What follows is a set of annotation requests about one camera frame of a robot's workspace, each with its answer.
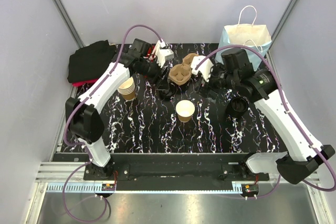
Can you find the black folded cloth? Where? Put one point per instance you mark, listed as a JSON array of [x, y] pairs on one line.
[[90, 62]]

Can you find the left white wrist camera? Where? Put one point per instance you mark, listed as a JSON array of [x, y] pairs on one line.
[[164, 55]]

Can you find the black plastic cup lid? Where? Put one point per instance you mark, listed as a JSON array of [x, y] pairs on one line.
[[167, 92]]

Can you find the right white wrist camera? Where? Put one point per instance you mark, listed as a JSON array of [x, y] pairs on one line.
[[204, 69]]

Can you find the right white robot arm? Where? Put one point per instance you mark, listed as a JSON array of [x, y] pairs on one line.
[[304, 152]]

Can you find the brown paper cup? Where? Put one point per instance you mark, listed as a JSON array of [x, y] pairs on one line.
[[185, 110]]

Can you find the white stirrers bundle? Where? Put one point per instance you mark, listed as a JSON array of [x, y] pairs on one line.
[[159, 45]]

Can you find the stack of black cup lids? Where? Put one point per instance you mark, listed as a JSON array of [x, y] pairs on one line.
[[237, 107]]

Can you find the aluminium frame rail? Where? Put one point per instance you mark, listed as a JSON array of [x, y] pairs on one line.
[[61, 189]]

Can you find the black marble pattern mat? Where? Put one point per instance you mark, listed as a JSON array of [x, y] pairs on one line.
[[149, 124]]

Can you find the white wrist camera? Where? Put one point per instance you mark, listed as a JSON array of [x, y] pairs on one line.
[[164, 55], [204, 69]]

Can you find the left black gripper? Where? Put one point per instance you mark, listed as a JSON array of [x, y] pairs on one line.
[[162, 78]]

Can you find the light blue paper bag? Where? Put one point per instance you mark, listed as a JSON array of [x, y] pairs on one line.
[[254, 36]]

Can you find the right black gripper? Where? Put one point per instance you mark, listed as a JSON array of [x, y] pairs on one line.
[[204, 87]]

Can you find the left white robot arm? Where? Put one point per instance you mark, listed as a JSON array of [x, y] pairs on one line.
[[83, 113]]

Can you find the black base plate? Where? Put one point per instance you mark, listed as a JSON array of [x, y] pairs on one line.
[[175, 172]]

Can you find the stack of brown paper cups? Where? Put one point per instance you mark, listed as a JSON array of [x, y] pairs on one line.
[[127, 89]]

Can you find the red cup holder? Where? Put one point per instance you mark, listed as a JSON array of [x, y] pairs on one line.
[[150, 54]]

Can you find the pink cloth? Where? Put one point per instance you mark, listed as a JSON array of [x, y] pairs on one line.
[[81, 83]]

